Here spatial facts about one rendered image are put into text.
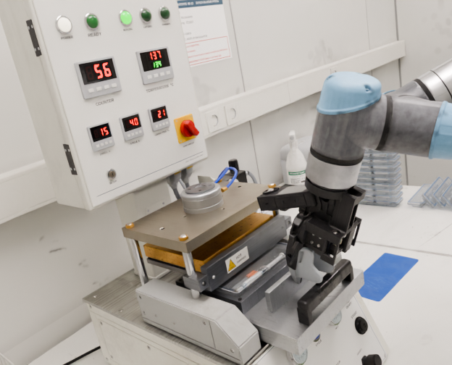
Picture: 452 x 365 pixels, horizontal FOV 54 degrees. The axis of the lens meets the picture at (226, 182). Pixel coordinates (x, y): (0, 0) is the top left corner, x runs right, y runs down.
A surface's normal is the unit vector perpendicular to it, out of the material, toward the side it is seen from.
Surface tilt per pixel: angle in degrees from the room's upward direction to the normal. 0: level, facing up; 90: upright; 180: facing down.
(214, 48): 90
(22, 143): 90
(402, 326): 0
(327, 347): 65
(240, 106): 90
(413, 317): 0
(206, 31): 90
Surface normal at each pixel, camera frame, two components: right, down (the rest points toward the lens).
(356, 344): 0.59, -0.33
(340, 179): 0.09, 0.51
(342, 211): -0.65, 0.34
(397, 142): -0.17, 0.71
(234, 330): 0.34, -0.67
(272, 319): -0.18, -0.94
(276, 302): 0.74, 0.07
